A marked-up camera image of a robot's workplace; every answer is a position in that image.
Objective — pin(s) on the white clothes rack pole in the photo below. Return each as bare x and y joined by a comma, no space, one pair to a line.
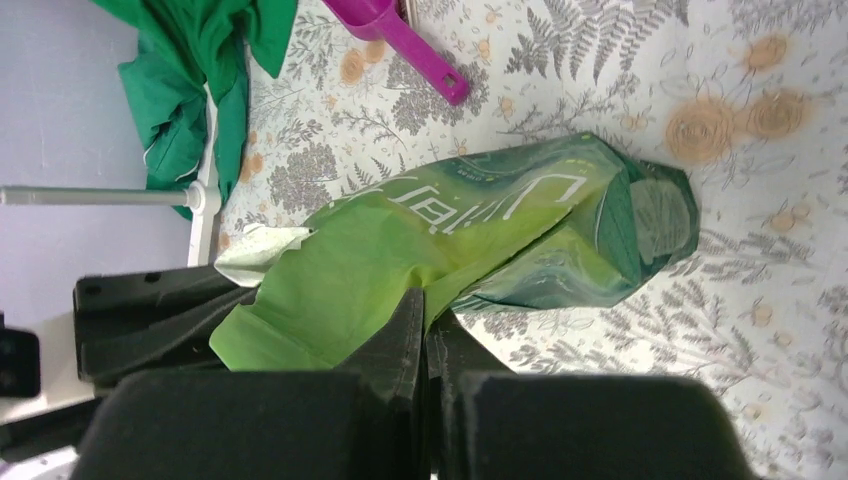
202,197

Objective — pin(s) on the magenta plastic scoop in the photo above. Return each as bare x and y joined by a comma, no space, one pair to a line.
371,20

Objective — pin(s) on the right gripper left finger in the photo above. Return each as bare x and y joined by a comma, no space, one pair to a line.
356,421

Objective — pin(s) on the green cat litter bag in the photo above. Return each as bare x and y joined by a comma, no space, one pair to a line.
564,223

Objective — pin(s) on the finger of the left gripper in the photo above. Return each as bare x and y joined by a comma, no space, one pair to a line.
135,301
112,346

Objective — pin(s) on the dark green folded cloth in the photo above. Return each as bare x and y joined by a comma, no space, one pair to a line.
188,85

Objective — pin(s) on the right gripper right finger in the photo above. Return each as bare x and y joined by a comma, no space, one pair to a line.
492,423

